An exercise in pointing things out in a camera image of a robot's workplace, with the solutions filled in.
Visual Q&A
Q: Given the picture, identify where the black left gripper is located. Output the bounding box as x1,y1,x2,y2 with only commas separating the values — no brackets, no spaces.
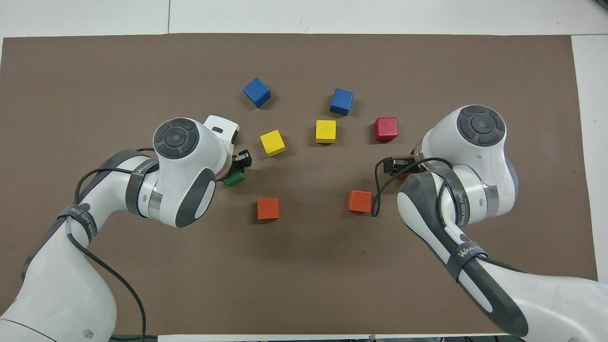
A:
230,149,252,175

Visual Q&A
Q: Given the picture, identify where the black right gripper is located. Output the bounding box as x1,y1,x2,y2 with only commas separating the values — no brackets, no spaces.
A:
383,155,419,177

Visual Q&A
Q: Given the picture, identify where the yellow wooden cube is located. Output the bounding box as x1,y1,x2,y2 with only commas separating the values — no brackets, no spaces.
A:
260,130,286,157
315,120,337,144

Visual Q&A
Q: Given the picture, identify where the orange wooden cube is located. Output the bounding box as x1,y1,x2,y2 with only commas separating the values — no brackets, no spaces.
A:
348,190,372,213
257,198,280,220

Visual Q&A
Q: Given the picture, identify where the blue wooden cube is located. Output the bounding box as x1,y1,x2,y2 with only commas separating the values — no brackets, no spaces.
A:
243,77,272,109
330,88,354,116

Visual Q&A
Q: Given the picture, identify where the brown table mat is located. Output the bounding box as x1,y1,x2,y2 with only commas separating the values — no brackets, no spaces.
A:
0,33,598,335

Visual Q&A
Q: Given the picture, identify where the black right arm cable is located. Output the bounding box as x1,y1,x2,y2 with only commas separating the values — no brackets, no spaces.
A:
371,156,456,218

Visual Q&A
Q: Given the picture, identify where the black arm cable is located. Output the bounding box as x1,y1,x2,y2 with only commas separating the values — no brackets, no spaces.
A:
371,156,456,218
57,147,160,342

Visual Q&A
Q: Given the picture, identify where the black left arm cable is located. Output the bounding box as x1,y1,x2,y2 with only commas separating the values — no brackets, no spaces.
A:
57,147,160,342

